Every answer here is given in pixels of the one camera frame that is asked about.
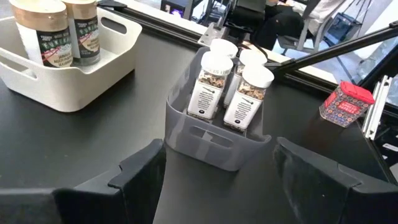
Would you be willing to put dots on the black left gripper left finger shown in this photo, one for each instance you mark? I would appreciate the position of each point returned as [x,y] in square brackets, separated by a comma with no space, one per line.
[136,193]

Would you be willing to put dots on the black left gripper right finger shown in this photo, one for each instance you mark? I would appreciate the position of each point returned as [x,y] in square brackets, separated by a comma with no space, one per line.
[317,196]

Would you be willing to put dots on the bagel seasoning jar white lid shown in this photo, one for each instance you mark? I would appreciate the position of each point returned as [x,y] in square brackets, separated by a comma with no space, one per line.
[253,57]
[224,46]
[206,99]
[244,109]

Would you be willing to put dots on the furikake jar brown lid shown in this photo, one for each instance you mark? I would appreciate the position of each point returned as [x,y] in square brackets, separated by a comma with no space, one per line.
[46,46]
[87,37]

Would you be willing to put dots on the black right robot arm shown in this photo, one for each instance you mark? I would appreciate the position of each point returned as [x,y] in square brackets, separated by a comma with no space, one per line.
[245,14]

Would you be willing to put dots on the grey translucent plastic bin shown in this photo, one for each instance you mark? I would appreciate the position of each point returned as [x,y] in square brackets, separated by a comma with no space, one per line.
[211,152]

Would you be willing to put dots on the black drawer cabinet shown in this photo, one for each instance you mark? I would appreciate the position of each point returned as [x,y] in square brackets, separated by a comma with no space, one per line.
[385,137]

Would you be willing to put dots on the red lidded spice tin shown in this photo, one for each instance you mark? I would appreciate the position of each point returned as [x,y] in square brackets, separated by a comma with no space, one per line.
[342,109]

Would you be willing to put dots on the white plastic bin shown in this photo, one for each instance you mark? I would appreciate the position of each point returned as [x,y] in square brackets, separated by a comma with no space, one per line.
[77,90]

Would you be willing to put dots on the grey plastic sheet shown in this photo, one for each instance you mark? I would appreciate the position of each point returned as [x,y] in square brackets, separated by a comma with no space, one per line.
[385,62]

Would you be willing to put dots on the grey office chair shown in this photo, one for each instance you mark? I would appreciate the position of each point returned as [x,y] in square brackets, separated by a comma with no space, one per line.
[298,42]

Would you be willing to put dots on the blue storage crate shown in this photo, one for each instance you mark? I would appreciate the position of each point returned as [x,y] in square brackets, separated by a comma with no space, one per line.
[340,28]

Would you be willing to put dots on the silver mounting plate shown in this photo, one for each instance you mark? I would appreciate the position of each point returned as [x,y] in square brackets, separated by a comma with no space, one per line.
[213,35]

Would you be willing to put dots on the person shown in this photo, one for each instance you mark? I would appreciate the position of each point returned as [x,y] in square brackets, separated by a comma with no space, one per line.
[320,11]

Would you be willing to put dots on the silver aluminium rail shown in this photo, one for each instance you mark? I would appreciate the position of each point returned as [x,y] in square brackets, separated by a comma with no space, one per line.
[377,105]

